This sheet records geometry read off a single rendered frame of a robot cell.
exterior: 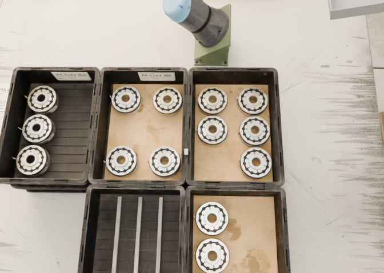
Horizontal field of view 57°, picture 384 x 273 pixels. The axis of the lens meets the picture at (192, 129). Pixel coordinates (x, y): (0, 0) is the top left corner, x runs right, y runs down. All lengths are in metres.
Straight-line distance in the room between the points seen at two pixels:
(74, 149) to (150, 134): 0.27
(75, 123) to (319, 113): 0.92
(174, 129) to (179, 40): 0.46
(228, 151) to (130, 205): 0.37
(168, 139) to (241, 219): 0.36
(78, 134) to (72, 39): 0.50
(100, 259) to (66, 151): 0.38
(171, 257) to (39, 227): 0.51
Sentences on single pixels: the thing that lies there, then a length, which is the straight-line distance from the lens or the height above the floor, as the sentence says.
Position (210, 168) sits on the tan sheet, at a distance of 1.19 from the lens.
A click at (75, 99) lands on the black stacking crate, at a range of 1.35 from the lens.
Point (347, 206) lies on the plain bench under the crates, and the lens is 1.40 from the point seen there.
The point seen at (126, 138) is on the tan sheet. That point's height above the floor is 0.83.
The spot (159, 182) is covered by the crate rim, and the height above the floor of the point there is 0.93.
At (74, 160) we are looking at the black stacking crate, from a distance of 1.27.
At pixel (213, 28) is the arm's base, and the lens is 1.35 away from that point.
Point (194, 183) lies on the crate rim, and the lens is 1.08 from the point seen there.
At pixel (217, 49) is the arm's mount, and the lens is 1.36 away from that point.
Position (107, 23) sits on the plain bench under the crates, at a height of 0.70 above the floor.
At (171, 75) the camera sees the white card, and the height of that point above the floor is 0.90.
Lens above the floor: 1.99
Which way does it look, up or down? 72 degrees down
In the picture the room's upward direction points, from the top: 5 degrees counter-clockwise
